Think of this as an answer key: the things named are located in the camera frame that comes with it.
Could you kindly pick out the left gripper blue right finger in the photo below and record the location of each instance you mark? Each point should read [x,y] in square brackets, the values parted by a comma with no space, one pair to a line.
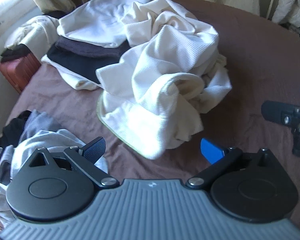
[221,160]

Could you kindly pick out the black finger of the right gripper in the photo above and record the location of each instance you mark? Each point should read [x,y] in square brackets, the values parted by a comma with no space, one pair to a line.
[279,113]

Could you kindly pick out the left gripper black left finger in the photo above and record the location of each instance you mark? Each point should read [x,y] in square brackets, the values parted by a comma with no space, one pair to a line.
[82,159]

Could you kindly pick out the white waffle pajama top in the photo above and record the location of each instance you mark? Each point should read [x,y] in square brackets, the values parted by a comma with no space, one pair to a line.
[153,98]

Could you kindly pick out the grey white clothes pile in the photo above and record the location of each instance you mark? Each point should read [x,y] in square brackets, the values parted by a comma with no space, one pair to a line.
[40,130]

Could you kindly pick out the mauve bed sheet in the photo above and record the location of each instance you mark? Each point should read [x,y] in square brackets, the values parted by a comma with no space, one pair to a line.
[263,63]

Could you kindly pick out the folded cream bottom garment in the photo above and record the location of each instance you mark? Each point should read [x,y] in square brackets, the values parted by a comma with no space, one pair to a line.
[73,79]

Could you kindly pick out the folded black garment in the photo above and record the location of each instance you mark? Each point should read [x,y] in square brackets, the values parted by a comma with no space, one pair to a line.
[85,65]

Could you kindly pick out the red suitcase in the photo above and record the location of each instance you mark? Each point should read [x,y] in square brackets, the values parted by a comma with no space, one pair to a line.
[18,72]

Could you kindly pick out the folded dark grey garment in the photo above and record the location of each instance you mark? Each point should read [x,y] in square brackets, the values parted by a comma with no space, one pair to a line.
[90,50]

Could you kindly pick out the cream cloth on suitcase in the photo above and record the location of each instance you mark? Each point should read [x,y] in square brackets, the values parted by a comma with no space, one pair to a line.
[38,34]

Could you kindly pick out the folded white top garment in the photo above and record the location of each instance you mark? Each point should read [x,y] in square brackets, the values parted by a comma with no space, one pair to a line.
[97,22]

